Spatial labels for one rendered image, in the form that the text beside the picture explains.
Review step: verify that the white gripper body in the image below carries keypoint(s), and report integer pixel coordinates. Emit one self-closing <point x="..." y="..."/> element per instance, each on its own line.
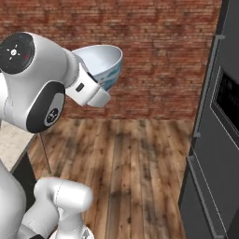
<point x="100" y="98"/>

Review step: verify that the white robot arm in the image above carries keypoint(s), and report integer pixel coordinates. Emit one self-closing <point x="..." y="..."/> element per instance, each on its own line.
<point x="34" y="77"/>

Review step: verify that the dark grey fridge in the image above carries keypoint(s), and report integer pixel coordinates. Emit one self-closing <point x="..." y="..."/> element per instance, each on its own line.
<point x="214" y="140"/>

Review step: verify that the white bowl with teal pattern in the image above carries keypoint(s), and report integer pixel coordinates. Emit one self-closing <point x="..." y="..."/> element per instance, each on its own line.
<point x="104" y="62"/>

